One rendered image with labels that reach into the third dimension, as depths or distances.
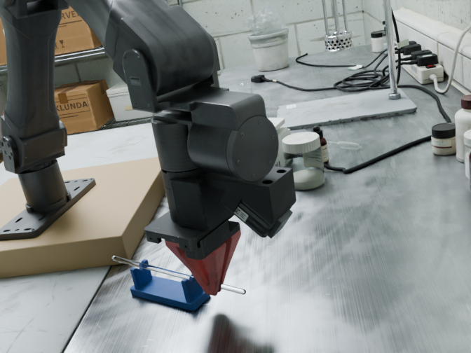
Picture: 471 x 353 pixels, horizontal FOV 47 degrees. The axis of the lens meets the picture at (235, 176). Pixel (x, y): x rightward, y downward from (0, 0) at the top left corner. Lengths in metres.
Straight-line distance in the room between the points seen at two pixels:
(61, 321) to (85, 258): 0.12
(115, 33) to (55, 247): 0.36
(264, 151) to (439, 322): 0.24
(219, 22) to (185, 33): 2.80
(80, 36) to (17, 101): 2.33
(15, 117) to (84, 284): 0.25
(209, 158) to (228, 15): 2.84
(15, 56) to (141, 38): 0.30
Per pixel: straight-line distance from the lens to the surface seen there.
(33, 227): 0.83
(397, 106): 1.23
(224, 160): 0.45
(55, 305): 0.72
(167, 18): 0.52
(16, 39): 0.73
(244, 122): 0.45
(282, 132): 0.95
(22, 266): 0.82
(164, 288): 0.66
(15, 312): 0.74
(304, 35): 3.29
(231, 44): 3.31
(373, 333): 0.55
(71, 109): 3.16
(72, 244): 0.77
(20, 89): 0.77
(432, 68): 1.43
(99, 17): 0.54
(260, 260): 0.69
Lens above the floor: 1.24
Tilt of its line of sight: 20 degrees down
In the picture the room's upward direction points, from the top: 11 degrees counter-clockwise
